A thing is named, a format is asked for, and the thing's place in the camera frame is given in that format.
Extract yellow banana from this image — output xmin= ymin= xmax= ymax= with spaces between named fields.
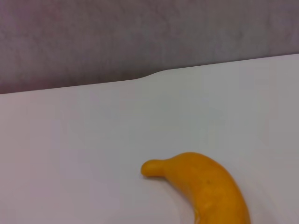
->
xmin=141 ymin=152 xmax=251 ymax=224

